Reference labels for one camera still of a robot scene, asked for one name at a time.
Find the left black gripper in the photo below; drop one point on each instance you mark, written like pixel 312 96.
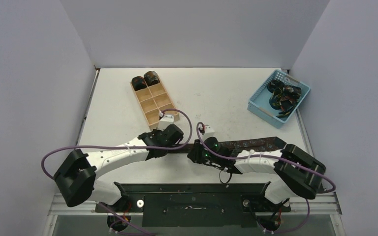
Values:
pixel 156 132

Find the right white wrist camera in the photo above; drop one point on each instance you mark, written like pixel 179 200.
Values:
pixel 206 131

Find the blue plastic basket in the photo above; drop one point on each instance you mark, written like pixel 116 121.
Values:
pixel 259 105

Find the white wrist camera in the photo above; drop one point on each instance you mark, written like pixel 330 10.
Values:
pixel 165 121
pixel 206 131

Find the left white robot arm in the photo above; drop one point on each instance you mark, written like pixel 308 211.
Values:
pixel 77 178

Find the colourful ties pile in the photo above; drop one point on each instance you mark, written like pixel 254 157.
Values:
pixel 284 97

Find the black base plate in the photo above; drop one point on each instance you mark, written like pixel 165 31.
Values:
pixel 198 205

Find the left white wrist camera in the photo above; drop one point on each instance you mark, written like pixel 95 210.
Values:
pixel 165 121

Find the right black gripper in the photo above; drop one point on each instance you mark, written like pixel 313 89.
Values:
pixel 195 155

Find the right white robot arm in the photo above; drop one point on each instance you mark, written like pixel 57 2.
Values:
pixel 299 173

